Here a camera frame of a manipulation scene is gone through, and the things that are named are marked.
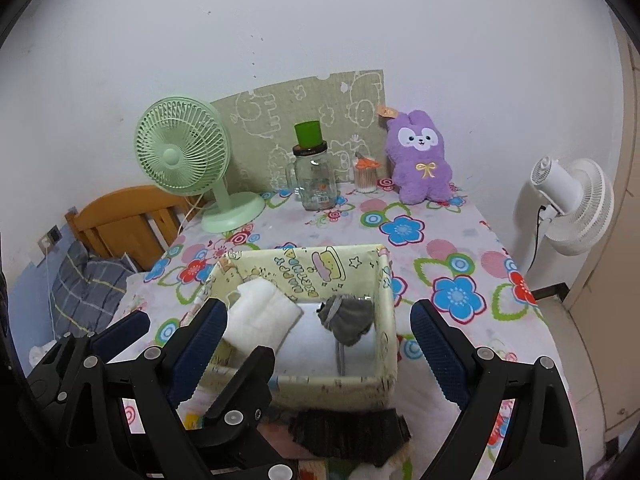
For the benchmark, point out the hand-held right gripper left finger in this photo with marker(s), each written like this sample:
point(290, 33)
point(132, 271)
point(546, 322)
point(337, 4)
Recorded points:
point(200, 347)

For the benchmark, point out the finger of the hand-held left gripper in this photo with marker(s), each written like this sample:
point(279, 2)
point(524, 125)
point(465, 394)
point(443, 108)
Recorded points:
point(245, 390)
point(122, 330)

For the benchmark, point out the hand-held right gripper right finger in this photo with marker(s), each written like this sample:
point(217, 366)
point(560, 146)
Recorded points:
point(440, 350)

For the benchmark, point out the white fluffy cloth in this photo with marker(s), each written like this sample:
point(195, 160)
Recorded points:
point(260, 315)

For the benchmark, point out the grey sock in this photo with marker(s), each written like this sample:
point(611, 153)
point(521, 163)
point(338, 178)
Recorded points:
point(350, 322)

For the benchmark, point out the yellow printed fabric storage box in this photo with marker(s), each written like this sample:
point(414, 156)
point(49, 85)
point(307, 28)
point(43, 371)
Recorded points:
point(350, 385)

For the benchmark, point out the black ribbed cloth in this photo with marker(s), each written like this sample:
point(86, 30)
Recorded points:
point(345, 432)

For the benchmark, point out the cartoon printed packet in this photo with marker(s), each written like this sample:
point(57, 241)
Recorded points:
point(196, 414)

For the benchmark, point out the grey plaid pillow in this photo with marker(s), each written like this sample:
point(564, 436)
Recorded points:
point(85, 285)

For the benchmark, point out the white crumpled cloth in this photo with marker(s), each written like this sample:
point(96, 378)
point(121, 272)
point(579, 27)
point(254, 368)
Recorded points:
point(42, 355)

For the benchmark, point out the floral tablecloth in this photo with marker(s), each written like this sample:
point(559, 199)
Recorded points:
point(450, 260)

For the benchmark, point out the blue bed sheet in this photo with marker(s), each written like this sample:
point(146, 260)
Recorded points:
point(35, 300)

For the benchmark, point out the wooden bed headboard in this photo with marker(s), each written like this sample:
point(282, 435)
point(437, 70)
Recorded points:
point(125, 220)

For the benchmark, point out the purple plush bunny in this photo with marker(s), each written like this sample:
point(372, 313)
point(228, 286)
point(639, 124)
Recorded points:
point(420, 170)

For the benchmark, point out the cotton swab container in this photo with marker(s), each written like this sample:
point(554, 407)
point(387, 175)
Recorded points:
point(366, 177)

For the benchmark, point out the green desk fan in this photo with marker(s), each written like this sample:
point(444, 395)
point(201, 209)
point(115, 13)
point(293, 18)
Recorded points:
point(180, 145)

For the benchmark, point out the white standing fan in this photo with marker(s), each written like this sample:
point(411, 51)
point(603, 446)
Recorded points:
point(575, 210)

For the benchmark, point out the glass jar mug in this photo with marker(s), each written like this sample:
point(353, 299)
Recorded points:
point(315, 185)

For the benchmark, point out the green cup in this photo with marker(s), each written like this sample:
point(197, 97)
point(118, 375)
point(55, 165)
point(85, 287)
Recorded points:
point(309, 134)

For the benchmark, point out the green printed cardboard sheet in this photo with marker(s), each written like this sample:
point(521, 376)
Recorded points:
point(300, 100)

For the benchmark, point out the wall socket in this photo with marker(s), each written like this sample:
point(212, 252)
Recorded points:
point(50, 237)

